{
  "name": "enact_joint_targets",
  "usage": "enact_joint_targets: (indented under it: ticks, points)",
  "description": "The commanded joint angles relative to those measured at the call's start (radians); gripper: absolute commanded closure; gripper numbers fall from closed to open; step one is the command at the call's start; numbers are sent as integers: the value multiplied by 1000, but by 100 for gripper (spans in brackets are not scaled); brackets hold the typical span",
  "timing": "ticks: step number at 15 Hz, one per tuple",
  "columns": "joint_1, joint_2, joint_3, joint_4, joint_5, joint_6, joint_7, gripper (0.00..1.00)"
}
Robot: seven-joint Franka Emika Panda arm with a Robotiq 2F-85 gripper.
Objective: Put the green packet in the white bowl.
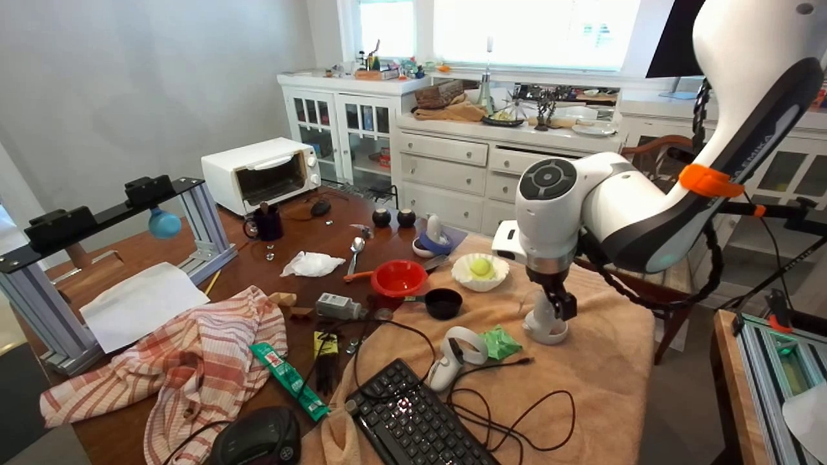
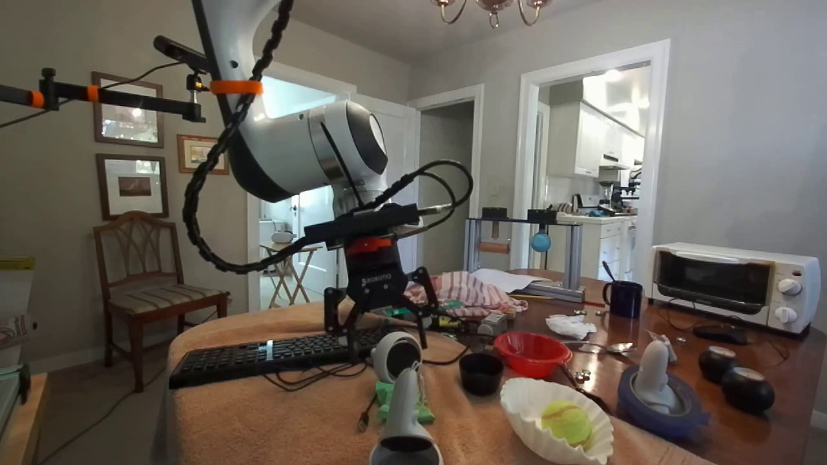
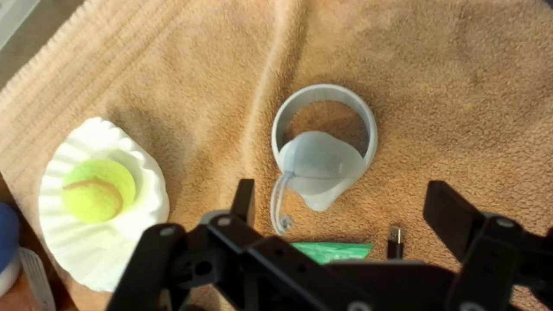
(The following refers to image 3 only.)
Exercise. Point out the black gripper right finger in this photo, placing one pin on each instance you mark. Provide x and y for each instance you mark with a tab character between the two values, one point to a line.
502	259

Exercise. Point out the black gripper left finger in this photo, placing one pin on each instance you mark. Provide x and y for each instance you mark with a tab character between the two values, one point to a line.
156	259

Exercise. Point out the green packet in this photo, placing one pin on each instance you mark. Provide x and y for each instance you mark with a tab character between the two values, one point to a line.
334	250

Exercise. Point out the white fluted paper bowl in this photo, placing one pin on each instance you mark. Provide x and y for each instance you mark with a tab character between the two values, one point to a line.
87	252

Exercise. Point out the yellow-green tennis ball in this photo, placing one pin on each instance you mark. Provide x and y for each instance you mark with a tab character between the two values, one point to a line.
97	191

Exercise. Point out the blue tape roll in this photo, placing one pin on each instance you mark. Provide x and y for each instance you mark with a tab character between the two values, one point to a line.
8	229

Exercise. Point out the tan terry towel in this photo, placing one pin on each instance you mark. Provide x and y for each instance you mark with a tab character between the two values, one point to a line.
201	57

